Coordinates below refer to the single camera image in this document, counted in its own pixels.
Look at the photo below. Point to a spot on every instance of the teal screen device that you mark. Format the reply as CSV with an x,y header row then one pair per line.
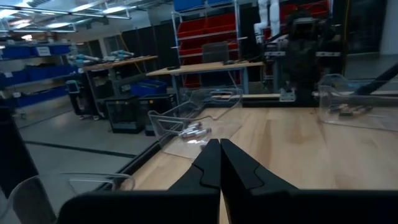
x,y
73,86

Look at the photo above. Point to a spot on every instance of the blue storage shelf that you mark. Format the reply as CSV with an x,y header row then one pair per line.
x,y
31,51

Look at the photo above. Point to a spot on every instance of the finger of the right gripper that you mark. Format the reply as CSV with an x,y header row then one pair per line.
x,y
293,62
309,63

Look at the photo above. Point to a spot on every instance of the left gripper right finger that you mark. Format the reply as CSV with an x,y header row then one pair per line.
x,y
280,208

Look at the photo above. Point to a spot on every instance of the red storage bin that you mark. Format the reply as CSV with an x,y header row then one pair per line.
x,y
191,46
192,28
220,23
314,7

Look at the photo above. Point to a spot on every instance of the blue floor crate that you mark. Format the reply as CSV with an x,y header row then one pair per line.
x,y
147,88

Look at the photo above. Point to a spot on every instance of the dark mesh chair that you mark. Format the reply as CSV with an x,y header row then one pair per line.
x,y
215,52

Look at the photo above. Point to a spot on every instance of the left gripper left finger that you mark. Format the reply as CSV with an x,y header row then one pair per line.
x,y
186,205

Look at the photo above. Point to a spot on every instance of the white metal bracket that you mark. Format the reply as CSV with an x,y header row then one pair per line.
x,y
286,96

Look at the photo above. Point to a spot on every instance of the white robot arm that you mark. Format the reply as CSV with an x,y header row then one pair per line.
x,y
274,15

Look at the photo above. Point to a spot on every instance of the wooden workbench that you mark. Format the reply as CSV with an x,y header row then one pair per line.
x,y
124,62

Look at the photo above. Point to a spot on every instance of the black printer enclosure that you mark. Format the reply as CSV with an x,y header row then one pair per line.
x,y
155,105
124,115

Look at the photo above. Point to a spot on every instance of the clear plastic bin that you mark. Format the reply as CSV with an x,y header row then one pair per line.
x,y
31,199
168,124
388,118

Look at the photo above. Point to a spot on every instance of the blue storage bin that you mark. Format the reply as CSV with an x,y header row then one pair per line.
x,y
217,2
189,4

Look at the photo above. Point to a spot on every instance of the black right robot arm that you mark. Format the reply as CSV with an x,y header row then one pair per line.
x,y
303,93

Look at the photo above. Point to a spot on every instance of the black vertical pole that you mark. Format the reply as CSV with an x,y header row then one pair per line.
x,y
15,149

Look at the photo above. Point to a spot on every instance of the wooden table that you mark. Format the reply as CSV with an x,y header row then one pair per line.
x,y
199,67

